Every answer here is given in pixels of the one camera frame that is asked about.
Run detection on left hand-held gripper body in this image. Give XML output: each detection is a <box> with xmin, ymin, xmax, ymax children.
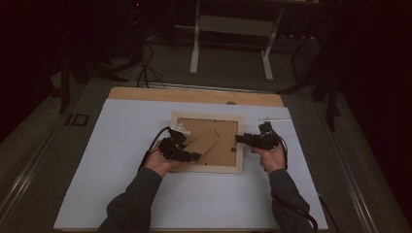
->
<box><xmin>157</xmin><ymin>122</ymin><xmax>192</xmax><ymax>163</ymax></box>

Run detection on black floor cables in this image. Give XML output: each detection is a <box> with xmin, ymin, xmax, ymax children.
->
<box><xmin>135</xmin><ymin>41</ymin><xmax>168</xmax><ymax>90</ymax></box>

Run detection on person's right hand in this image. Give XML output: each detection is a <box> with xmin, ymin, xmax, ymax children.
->
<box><xmin>250</xmin><ymin>143</ymin><xmax>288</xmax><ymax>174</ymax></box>

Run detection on black stand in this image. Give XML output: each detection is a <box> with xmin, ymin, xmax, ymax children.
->
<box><xmin>277</xmin><ymin>32</ymin><xmax>344</xmax><ymax>133</ymax></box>
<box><xmin>57</xmin><ymin>48</ymin><xmax>130</xmax><ymax>115</ymax></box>

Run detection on white table mat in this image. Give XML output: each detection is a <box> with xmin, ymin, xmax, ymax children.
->
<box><xmin>52</xmin><ymin>98</ymin><xmax>329</xmax><ymax>232</ymax></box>

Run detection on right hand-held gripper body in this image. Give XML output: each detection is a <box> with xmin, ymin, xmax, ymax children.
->
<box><xmin>250</xmin><ymin>116</ymin><xmax>293</xmax><ymax>151</ymax></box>

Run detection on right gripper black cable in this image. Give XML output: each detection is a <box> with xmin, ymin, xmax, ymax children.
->
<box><xmin>274</xmin><ymin>131</ymin><xmax>342</xmax><ymax>233</ymax></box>

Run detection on wooden photo frame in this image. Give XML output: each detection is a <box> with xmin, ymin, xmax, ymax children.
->
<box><xmin>170</xmin><ymin>110</ymin><xmax>246</xmax><ymax>175</ymax></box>

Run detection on white metal table frame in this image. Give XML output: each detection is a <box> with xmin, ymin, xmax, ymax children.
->
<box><xmin>189</xmin><ymin>0</ymin><xmax>287</xmax><ymax>83</ymax></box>

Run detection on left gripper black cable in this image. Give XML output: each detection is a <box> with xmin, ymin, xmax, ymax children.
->
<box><xmin>137</xmin><ymin>126</ymin><xmax>172</xmax><ymax>173</ymax></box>

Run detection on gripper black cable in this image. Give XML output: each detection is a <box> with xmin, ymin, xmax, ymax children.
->
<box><xmin>137</xmin><ymin>126</ymin><xmax>172</xmax><ymax>173</ymax></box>
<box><xmin>274</xmin><ymin>131</ymin><xmax>342</xmax><ymax>233</ymax></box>

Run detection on person's left hand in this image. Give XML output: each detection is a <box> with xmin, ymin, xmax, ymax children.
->
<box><xmin>143</xmin><ymin>141</ymin><xmax>189</xmax><ymax>179</ymax></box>

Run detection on black floor bracket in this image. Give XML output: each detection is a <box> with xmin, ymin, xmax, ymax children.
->
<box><xmin>65</xmin><ymin>113</ymin><xmax>90</xmax><ymax>127</ymax></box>

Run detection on metal floor rail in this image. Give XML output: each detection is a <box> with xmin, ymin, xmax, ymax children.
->
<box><xmin>319</xmin><ymin>106</ymin><xmax>381</xmax><ymax>233</ymax></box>
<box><xmin>146</xmin><ymin>82</ymin><xmax>280</xmax><ymax>95</ymax></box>
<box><xmin>0</xmin><ymin>128</ymin><xmax>67</xmax><ymax>221</ymax></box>

